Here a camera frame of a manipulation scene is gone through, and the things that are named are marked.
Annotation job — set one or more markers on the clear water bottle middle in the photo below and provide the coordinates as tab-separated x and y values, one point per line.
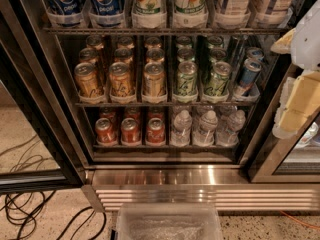
203	134

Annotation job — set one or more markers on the green can front left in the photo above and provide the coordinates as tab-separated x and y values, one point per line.
186	78

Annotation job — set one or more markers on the clear water bottle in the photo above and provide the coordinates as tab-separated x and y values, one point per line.
181	128
203	134
227	136

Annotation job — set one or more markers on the glass fridge door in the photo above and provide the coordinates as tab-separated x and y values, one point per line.
268	159
26	76

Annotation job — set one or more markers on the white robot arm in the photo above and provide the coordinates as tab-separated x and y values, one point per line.
305	46

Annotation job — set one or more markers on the orange can front middle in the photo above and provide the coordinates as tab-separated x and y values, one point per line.
120	79

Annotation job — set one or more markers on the orange can front right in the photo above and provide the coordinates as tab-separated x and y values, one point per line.
154	80

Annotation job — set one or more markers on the glass fridge door right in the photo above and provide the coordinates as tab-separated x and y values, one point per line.
268	159

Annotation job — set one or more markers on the steel fridge base grille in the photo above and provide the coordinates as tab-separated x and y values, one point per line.
226	189

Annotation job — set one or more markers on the clear water bottle right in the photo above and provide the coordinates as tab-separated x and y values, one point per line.
227	136

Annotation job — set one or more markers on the clear plastic bin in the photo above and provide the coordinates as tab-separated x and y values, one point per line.
168	221

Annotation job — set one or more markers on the orange can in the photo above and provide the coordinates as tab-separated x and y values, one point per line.
154	80
120	79
88	81

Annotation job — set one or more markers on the green can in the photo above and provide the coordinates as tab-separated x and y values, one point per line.
186	78
219	77

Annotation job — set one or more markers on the clear water bottle left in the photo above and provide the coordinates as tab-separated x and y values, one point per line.
181	128

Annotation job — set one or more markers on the red coke can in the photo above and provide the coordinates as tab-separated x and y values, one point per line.
130	131
104	130
155	134

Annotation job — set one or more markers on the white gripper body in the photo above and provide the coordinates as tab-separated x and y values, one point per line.
307	40

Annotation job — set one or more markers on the blue red bull can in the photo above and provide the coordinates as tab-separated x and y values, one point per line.
248	75

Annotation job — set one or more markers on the orange can front left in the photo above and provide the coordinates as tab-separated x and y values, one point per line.
88	81

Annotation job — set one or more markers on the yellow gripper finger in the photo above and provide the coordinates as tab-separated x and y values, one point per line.
283	45

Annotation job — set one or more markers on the glass fridge door left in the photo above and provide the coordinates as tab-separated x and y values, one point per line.
26	76

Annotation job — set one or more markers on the green can front right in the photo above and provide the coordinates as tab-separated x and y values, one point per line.
219	77

